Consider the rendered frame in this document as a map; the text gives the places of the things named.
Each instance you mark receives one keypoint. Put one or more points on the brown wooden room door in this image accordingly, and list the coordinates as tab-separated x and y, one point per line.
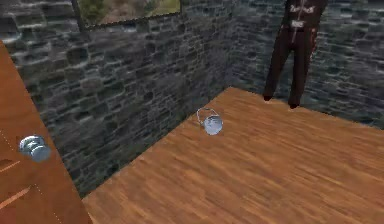
20	140

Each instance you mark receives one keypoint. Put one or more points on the silver round door knob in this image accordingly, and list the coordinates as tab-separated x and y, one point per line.
34	148

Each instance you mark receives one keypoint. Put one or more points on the silver metal bucket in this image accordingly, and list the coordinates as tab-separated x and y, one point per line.
212	123

